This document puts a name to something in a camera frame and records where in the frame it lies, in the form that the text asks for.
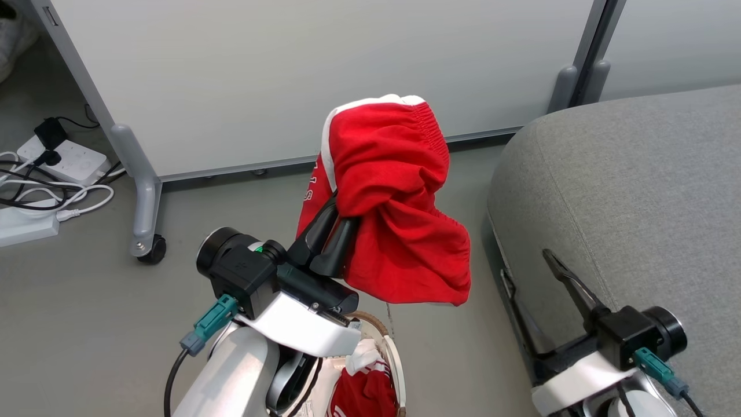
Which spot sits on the large white partition panel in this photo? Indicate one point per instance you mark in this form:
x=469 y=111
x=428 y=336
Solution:
x=318 y=75

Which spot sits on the grey partition leg post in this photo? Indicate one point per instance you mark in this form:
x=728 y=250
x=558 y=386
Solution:
x=142 y=185

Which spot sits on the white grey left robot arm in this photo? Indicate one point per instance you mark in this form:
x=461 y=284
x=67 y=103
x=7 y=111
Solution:
x=231 y=376

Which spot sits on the white power strip with sockets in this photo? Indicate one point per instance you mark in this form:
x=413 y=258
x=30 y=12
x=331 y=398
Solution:
x=69 y=161

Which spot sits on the red shorts with white trim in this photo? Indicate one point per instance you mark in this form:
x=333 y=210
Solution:
x=393 y=174

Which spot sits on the black plug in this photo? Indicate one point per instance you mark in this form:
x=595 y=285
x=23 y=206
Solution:
x=49 y=157

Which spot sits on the grey partition foot bracket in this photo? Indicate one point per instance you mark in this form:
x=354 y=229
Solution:
x=562 y=90
x=597 y=81

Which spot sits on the red and white striped garment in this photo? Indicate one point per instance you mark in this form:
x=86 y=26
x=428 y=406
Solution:
x=365 y=391

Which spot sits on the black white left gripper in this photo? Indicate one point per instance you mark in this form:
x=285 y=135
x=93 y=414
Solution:
x=255 y=284

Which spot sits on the black power adapter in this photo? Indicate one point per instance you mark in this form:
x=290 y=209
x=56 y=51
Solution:
x=51 y=133

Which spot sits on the white perforated laundry basket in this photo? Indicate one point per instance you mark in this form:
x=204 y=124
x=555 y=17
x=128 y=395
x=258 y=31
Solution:
x=393 y=353

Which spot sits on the grey fabric sofa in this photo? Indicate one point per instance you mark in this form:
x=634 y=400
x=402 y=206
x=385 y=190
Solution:
x=637 y=191

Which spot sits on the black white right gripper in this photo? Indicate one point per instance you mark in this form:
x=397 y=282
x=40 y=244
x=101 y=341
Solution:
x=625 y=336

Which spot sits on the black caster wheel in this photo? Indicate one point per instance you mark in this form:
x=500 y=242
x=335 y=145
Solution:
x=155 y=250

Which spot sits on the plain white power strip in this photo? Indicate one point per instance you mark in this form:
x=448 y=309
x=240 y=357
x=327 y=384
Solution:
x=26 y=226

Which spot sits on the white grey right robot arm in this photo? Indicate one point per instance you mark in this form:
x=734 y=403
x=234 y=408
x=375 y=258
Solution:
x=637 y=399

